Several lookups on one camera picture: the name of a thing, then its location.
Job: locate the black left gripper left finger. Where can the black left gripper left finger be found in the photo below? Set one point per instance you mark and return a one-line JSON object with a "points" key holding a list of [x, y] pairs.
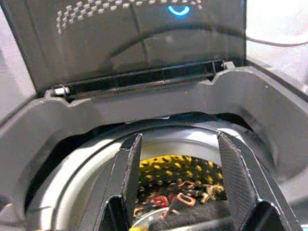
{"points": [[122, 183]]}

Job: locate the steel washer drum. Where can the steel washer drum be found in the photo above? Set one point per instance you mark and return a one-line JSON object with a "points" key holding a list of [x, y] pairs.
{"points": [[79, 173]]}

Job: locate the dark transparent washer lid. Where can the dark transparent washer lid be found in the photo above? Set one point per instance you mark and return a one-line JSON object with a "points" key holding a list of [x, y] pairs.
{"points": [[120, 48]]}

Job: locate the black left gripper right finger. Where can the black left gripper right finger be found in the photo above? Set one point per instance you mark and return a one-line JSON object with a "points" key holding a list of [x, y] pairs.
{"points": [[243, 190]]}

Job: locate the black printed garment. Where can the black printed garment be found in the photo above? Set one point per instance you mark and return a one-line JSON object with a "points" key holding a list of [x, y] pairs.
{"points": [[199, 214]]}

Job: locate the yellow shirt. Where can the yellow shirt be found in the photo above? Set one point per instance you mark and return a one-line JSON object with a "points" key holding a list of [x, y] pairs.
{"points": [[178, 168]]}

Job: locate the grey washing machine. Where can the grey washing machine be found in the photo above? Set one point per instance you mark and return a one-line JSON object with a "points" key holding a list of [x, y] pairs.
{"points": [[168, 101]]}

